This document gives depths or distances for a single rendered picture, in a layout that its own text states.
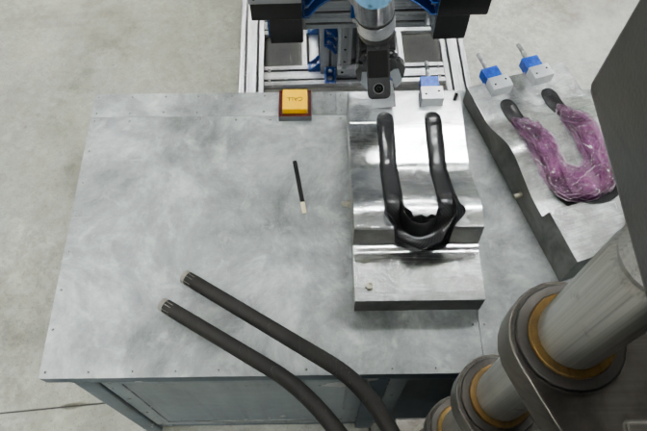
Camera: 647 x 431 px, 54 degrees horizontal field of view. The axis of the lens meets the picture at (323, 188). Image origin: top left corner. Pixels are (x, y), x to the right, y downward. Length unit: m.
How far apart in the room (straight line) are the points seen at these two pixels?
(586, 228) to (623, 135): 1.07
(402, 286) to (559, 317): 0.80
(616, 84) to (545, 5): 2.78
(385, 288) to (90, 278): 0.62
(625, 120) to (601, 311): 0.18
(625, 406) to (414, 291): 0.76
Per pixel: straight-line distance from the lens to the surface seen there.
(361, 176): 1.37
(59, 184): 2.59
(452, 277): 1.33
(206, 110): 1.61
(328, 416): 1.20
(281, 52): 2.49
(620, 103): 0.34
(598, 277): 0.46
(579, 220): 1.40
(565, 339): 0.54
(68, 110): 2.77
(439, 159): 1.44
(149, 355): 1.37
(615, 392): 0.60
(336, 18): 1.89
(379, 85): 1.29
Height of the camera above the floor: 2.08
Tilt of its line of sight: 61 degrees down
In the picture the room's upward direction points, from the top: straight up
